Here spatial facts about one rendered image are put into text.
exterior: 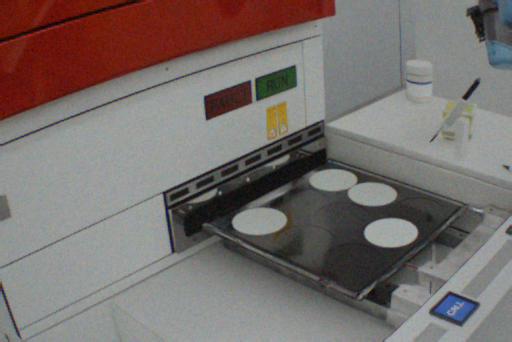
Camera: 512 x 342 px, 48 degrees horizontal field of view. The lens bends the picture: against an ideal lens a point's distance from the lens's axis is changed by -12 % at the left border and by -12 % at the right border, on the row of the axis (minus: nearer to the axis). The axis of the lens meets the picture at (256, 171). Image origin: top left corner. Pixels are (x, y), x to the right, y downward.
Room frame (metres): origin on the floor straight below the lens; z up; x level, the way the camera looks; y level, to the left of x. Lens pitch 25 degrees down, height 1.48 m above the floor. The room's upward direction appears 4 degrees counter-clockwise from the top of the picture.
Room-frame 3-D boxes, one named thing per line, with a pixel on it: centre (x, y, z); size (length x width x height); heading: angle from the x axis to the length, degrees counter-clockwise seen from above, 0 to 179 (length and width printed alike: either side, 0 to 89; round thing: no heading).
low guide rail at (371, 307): (0.91, -0.11, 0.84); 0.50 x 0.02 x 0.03; 44
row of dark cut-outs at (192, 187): (1.18, 0.01, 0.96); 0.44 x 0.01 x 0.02; 134
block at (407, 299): (0.74, -0.23, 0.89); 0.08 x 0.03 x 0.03; 44
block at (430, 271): (0.80, -0.29, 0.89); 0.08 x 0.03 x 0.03; 44
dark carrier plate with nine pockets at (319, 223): (1.03, -0.15, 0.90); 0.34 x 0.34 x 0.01; 44
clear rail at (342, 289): (0.90, -0.02, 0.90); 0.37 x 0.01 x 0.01; 44
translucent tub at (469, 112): (1.23, -0.45, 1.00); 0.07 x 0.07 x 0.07; 62
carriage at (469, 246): (0.85, -0.35, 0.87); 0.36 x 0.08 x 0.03; 134
